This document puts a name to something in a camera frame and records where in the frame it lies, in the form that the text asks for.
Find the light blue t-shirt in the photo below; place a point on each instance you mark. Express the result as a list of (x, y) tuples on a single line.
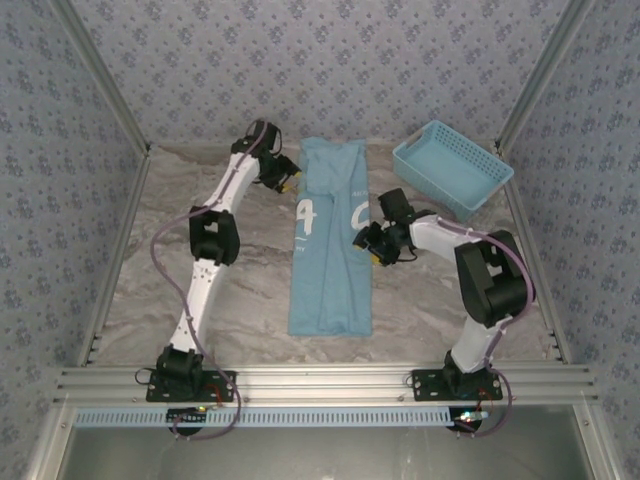
[(330, 280)]

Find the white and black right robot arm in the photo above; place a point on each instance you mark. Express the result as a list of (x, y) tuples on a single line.
[(435, 237)]

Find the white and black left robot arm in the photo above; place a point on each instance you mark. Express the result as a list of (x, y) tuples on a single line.
[(202, 290)]

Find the blue plastic perforated basket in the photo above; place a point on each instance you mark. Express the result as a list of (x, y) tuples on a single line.
[(450, 165)]

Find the small black electronics board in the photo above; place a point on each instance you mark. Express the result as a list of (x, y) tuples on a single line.
[(186, 416), (470, 417)]

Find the grey metal panel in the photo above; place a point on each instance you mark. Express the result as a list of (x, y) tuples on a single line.
[(320, 455)]

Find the aluminium frame cross rail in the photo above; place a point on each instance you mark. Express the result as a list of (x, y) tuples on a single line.
[(320, 382)]

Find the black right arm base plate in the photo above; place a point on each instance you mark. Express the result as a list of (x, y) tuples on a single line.
[(430, 390)]

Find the aluminium table side rail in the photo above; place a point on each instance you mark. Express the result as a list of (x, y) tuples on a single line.
[(545, 310), (125, 230)]

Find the aluminium frame post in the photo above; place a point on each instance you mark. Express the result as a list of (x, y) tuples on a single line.
[(97, 65), (545, 65)]

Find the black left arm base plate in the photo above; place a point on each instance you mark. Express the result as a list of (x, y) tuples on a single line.
[(220, 390)]

